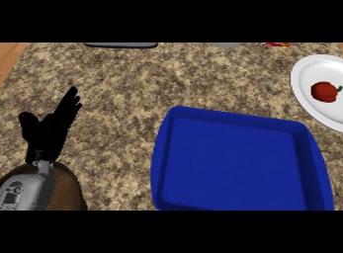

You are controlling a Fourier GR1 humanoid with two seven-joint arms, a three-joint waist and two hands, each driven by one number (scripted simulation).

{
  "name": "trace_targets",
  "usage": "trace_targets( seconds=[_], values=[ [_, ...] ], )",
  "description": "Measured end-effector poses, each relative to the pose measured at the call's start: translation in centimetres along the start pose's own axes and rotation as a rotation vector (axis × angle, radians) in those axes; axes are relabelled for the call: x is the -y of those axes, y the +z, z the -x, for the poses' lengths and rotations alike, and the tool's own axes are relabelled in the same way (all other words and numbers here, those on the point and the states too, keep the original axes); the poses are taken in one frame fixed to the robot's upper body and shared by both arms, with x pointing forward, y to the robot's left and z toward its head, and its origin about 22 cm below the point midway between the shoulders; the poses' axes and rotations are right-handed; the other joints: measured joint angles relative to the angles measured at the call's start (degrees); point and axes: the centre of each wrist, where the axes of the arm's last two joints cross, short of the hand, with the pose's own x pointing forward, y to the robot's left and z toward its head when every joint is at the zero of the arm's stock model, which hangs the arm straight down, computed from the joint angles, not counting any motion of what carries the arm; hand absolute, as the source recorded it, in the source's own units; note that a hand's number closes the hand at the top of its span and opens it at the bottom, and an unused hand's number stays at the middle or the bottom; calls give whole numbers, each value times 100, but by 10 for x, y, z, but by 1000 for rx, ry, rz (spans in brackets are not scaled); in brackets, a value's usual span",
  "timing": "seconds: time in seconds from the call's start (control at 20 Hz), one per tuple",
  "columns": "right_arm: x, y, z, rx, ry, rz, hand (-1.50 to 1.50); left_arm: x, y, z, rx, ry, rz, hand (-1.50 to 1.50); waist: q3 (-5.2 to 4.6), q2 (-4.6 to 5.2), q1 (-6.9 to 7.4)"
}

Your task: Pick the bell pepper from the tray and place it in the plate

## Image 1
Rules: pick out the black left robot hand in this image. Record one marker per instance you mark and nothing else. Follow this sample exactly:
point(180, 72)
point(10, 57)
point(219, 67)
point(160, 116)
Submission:
point(52, 128)

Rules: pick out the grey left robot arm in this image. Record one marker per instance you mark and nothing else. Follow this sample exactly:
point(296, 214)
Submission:
point(24, 191)

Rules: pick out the blue tray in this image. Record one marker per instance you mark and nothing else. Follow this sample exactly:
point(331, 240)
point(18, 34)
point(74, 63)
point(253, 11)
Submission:
point(236, 164)

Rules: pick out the white plate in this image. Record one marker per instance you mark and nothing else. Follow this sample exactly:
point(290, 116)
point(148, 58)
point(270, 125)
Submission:
point(319, 108)

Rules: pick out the red bell pepper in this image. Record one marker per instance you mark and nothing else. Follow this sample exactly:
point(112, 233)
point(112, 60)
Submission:
point(325, 92)

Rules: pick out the dark grey flat object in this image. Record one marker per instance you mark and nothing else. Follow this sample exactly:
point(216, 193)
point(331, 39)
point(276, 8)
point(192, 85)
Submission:
point(121, 44)

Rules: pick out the grey round object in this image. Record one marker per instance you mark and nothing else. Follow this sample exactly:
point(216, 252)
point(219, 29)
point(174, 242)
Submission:
point(225, 44)

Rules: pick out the red and yellow object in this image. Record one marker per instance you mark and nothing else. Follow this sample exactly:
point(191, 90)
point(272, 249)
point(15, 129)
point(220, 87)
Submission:
point(275, 44)

